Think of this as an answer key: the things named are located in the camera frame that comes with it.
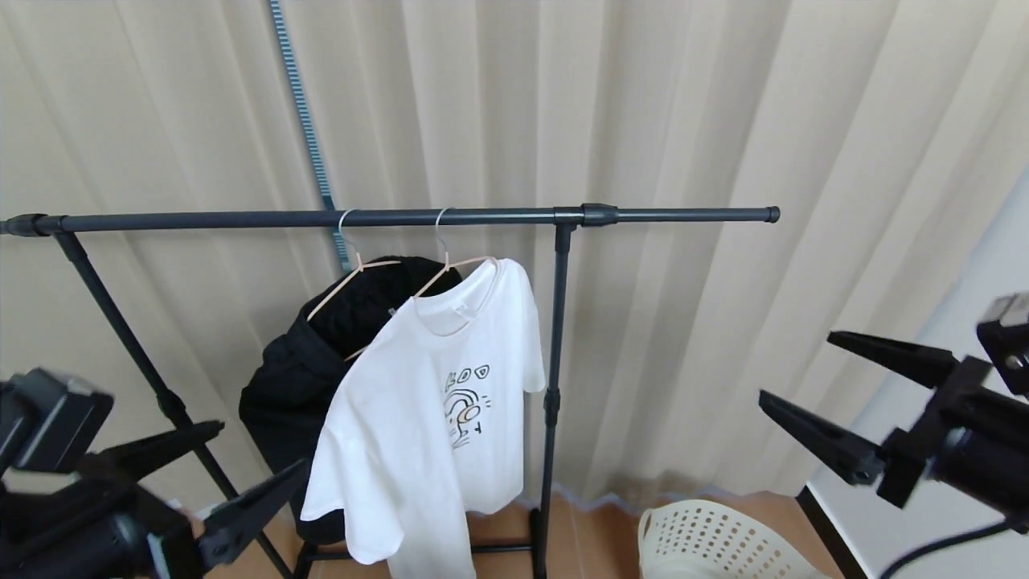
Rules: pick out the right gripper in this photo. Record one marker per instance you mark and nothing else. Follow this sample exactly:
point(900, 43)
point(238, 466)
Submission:
point(973, 450)

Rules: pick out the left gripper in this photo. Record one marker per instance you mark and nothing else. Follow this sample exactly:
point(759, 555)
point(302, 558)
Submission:
point(96, 539)

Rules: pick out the black shorts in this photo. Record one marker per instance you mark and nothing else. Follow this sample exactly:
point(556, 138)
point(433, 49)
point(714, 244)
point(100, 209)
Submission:
point(281, 402)

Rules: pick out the white garment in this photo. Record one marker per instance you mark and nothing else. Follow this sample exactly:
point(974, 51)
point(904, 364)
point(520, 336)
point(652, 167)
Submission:
point(402, 418)

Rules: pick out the pink clothes hanger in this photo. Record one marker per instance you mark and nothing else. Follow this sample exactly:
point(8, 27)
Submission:
point(378, 264)
point(470, 261)

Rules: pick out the white laundry basket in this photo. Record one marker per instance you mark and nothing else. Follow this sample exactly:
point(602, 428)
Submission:
point(707, 539)

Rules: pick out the black clothes rack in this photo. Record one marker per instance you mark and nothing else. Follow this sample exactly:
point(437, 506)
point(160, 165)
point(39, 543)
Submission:
point(201, 219)

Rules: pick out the beige curtain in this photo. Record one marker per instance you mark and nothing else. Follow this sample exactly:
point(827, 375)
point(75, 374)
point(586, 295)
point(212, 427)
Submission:
point(643, 96)

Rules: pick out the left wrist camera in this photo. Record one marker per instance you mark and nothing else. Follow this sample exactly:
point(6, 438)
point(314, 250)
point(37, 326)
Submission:
point(56, 418)

